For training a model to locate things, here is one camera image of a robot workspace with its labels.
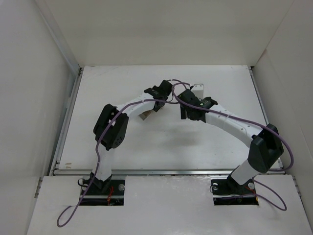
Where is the dark transparent plastic bin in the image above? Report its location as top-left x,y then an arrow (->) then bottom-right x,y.
139,110 -> 152,120

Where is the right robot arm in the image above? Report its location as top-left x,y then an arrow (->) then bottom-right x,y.
178,89 -> 284,196

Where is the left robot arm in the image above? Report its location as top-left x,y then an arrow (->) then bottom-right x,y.
90,80 -> 172,192

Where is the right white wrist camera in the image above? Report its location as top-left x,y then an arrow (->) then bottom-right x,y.
190,84 -> 204,100

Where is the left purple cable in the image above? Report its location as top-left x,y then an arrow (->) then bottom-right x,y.
56,78 -> 191,227

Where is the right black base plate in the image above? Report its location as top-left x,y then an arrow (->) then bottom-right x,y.
210,178 -> 259,206

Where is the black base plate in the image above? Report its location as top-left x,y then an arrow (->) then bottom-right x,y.
79,179 -> 125,206
210,178 -> 259,206

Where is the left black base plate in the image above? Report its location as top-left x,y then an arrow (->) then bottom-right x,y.
79,179 -> 125,206

